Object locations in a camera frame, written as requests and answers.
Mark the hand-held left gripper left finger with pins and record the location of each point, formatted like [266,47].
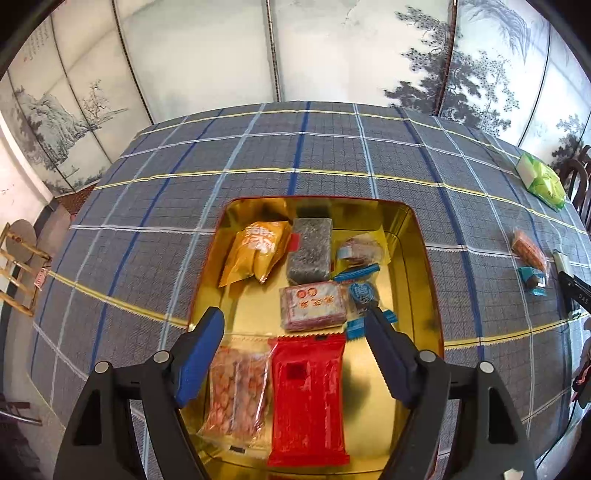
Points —
[198,361]

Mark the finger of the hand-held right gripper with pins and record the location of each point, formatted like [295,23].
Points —
[577,291]

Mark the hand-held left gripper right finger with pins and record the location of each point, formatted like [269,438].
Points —
[390,356]

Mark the white snack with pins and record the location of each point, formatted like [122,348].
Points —
[561,261]

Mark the blue candy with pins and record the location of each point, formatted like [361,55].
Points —
[362,294]
[533,279]

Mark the clear peanut snack packet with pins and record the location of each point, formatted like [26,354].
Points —
[235,392]

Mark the orange snack packet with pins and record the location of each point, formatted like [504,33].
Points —
[528,249]

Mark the red tin box gold inside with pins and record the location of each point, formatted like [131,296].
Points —
[360,429]

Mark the pink red-label snack packet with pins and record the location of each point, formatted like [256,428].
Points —
[314,305]

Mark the red snack packet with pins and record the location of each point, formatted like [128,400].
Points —
[307,397]

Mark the clear round pastry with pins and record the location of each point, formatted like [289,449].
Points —
[359,251]

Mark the green snack packet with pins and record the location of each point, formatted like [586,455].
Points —
[545,182]

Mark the yellow snack packet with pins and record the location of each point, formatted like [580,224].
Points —
[256,251]

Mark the grey black block snack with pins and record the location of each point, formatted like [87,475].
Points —
[310,251]

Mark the dark wooden chair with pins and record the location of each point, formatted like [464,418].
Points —
[581,184]

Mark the plaid grey tablecloth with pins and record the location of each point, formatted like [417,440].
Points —
[161,207]

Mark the red white spiral pad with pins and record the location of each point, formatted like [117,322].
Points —
[41,278]

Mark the dark wooden furniture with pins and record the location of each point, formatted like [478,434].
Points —
[18,410]

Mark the light wooden chair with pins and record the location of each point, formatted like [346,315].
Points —
[21,249]

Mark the round grey stone disc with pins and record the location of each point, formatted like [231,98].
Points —
[23,232]

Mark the painted folding screen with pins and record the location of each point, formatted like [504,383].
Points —
[207,55]

